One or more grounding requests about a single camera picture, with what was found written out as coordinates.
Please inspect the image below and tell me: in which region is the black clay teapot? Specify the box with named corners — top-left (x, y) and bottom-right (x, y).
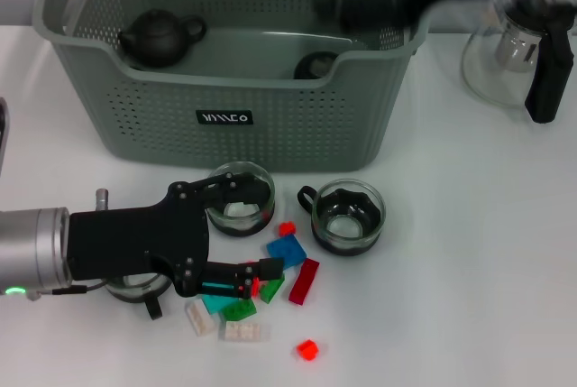
top-left (116, 8), bottom-right (207, 69)

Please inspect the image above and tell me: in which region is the teal square toy brick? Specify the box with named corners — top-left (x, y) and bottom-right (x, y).
top-left (200, 282), bottom-right (240, 315)

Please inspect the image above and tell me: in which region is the dark red long brick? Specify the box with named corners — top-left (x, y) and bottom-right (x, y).
top-left (288, 257), bottom-right (321, 306)

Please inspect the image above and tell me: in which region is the bright red translucent brick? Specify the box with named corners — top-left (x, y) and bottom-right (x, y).
top-left (243, 260), bottom-right (265, 300)

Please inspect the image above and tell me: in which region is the grey perforated storage bin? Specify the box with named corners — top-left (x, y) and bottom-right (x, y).
top-left (32, 0), bottom-right (430, 175)

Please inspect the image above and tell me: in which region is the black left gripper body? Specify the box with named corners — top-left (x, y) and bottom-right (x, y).
top-left (68, 181), bottom-right (209, 298)

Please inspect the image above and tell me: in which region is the glass teacup black holder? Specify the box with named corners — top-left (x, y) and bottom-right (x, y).
top-left (206, 161), bottom-right (277, 238)
top-left (293, 51), bottom-right (340, 81)
top-left (297, 178), bottom-right (387, 256)
top-left (105, 273), bottom-right (175, 320)

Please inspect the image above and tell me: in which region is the blue square toy brick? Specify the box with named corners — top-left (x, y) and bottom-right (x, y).
top-left (265, 233), bottom-right (308, 270)

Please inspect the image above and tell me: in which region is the green toy brick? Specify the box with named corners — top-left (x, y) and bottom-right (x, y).
top-left (222, 298), bottom-right (259, 321)
top-left (260, 277), bottom-right (288, 304)

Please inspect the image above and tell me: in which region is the glass pitcher black handle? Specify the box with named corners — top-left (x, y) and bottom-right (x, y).
top-left (460, 0), bottom-right (577, 124)

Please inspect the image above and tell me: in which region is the white translucent toy brick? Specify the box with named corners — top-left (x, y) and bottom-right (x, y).
top-left (186, 299), bottom-right (217, 337)
top-left (218, 319), bottom-right (270, 343)

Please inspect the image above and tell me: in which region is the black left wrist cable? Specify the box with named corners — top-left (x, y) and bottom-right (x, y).
top-left (26, 284), bottom-right (107, 300)

